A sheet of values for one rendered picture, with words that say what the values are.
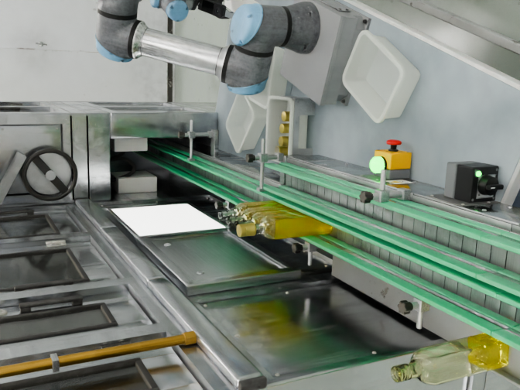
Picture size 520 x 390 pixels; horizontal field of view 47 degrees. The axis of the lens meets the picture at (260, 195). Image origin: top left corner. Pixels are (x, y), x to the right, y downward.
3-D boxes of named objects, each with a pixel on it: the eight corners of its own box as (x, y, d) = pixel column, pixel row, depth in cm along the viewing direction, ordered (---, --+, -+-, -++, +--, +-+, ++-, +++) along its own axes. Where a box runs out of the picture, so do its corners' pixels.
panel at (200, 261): (189, 209, 246) (106, 215, 231) (189, 201, 245) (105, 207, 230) (301, 279, 168) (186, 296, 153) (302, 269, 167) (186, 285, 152)
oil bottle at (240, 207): (292, 215, 190) (230, 220, 181) (292, 198, 189) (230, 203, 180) (300, 219, 186) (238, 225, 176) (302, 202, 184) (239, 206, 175)
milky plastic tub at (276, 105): (285, 157, 217) (264, 158, 213) (288, 94, 212) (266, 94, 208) (311, 165, 202) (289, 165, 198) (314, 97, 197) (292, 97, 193)
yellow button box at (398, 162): (394, 173, 165) (372, 175, 161) (396, 147, 163) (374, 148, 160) (411, 178, 158) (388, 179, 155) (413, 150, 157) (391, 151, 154)
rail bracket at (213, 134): (226, 158, 257) (176, 160, 247) (227, 119, 254) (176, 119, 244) (230, 159, 253) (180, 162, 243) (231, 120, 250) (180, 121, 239)
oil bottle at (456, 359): (486, 357, 123) (384, 383, 111) (487, 330, 122) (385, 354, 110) (508, 367, 118) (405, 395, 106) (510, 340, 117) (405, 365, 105)
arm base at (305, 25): (298, -2, 183) (269, -5, 179) (323, 6, 171) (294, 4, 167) (291, 47, 189) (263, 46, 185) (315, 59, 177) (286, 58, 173)
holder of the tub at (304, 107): (286, 172, 218) (267, 172, 215) (289, 95, 212) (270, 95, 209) (311, 180, 203) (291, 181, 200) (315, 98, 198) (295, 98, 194)
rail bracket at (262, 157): (278, 188, 196) (244, 190, 191) (280, 137, 193) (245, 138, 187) (282, 190, 194) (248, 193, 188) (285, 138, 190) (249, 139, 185)
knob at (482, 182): (490, 193, 132) (503, 196, 129) (476, 195, 130) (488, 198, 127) (493, 174, 131) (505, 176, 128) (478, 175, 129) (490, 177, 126)
